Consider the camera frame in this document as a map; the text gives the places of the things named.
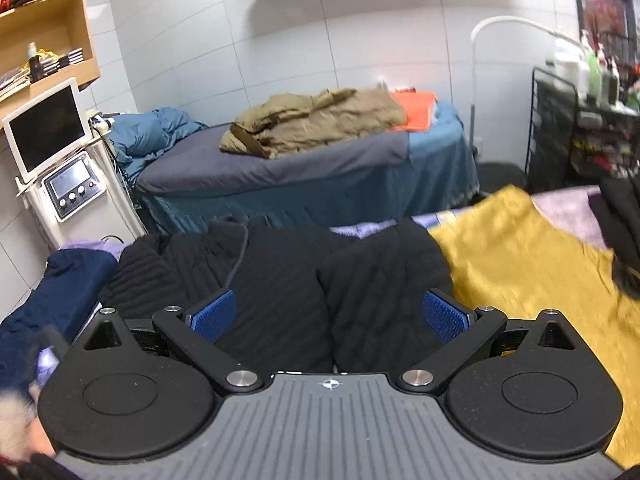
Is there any black quilted jacket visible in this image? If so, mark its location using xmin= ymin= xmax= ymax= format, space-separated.
xmin=99 ymin=219 xmax=452 ymax=376

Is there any yellow garment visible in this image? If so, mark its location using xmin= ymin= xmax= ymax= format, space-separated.
xmin=428 ymin=186 xmax=639 ymax=468

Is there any navy blue garment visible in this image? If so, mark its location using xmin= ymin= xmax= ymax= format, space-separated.
xmin=1 ymin=248 xmax=117 ymax=396

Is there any blue massage bed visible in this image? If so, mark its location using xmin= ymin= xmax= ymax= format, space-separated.
xmin=137 ymin=103 xmax=480 ymax=233

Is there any lavender floral bed sheet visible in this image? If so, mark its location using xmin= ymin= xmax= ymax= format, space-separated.
xmin=29 ymin=184 xmax=612 ymax=401

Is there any white beauty machine with screen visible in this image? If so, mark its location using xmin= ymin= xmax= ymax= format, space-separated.
xmin=2 ymin=78 xmax=146 ymax=249

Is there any khaki jacket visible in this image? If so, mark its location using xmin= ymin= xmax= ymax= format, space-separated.
xmin=219 ymin=89 xmax=407 ymax=159

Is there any blue crumpled duvet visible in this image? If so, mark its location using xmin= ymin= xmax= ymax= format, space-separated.
xmin=108 ymin=107 xmax=207 ymax=183

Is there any black garment with white letters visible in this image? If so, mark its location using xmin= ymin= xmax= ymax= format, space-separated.
xmin=588 ymin=176 xmax=640 ymax=300

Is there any orange cloth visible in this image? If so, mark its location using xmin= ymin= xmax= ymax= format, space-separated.
xmin=390 ymin=91 xmax=437 ymax=132

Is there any white plastic bottle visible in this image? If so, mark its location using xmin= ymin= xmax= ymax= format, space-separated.
xmin=552 ymin=44 xmax=590 ymax=100

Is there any green bottle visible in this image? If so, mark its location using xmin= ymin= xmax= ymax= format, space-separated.
xmin=587 ymin=50 xmax=602 ymax=103

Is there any white arched floor lamp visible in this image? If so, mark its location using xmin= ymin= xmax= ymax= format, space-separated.
xmin=461 ymin=22 xmax=570 ymax=167

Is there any black wire rack cart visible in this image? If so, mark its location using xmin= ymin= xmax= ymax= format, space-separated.
xmin=525 ymin=67 xmax=639 ymax=193

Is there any wooden wall shelf unit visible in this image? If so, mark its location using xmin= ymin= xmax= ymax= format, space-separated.
xmin=1 ymin=0 xmax=101 ymax=115

